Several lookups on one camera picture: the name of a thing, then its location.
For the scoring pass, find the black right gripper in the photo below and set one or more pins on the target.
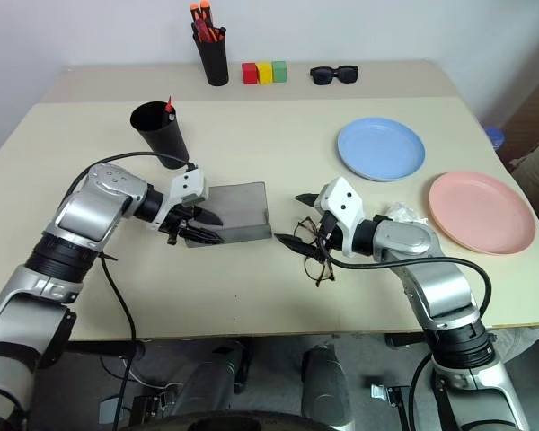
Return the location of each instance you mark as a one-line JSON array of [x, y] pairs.
[[327, 231]]

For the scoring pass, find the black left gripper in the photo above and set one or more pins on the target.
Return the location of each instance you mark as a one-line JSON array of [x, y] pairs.
[[179, 220]]

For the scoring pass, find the grey glasses case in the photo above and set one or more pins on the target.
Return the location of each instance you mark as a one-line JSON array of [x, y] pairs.
[[242, 206]]

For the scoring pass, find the tortoise frame eyeglasses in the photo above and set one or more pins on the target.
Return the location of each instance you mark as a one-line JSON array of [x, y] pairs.
[[317, 283]]

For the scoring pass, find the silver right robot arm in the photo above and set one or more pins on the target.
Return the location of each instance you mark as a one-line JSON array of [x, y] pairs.
[[435, 278]]

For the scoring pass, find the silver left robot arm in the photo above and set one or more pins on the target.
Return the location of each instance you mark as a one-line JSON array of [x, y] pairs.
[[85, 211]]

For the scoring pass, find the wide black cup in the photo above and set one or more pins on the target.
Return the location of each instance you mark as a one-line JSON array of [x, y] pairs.
[[164, 137]]

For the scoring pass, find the crumpled clear plastic wrap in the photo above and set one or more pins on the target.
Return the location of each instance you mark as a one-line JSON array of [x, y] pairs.
[[404, 212]]

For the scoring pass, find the blue plate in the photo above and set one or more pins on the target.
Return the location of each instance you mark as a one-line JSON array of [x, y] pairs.
[[379, 150]]

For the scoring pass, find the red tipped marker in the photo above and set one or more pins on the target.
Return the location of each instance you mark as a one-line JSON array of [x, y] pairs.
[[168, 107]]

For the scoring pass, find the black sunglasses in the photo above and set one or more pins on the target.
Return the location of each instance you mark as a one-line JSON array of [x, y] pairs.
[[334, 74]]

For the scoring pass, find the dark rounded robot leg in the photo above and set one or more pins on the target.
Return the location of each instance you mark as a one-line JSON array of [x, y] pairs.
[[328, 386], [211, 377]]

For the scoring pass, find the green block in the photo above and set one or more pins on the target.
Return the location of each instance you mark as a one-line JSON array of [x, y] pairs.
[[280, 71]]

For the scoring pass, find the yellow block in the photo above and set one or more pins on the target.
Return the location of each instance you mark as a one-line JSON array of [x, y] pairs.
[[265, 73]]

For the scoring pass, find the red block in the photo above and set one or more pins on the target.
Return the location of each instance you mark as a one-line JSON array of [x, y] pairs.
[[249, 73]]

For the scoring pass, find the tall black pen holder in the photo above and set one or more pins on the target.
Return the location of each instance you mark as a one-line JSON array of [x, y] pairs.
[[213, 63]]

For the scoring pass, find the pink plate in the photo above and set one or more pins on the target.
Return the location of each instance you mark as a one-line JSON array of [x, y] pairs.
[[480, 213]]

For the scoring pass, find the black round base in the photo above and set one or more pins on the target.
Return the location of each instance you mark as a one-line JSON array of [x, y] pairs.
[[251, 422]]

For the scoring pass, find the blue bottle cap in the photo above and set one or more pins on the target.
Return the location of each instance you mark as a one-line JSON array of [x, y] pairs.
[[494, 137]]

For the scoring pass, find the orange capped marker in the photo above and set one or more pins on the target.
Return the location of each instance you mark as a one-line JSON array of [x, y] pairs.
[[193, 10]]

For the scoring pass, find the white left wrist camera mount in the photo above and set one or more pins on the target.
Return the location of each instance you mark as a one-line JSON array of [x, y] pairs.
[[189, 184]]

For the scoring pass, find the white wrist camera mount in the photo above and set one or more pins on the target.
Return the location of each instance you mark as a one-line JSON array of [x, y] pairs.
[[346, 203], [189, 184]]

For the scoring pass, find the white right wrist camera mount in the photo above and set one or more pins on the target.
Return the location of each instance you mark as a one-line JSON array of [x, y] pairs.
[[346, 203]]

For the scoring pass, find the black table frame bar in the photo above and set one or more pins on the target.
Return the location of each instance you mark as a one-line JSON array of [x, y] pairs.
[[99, 348]]

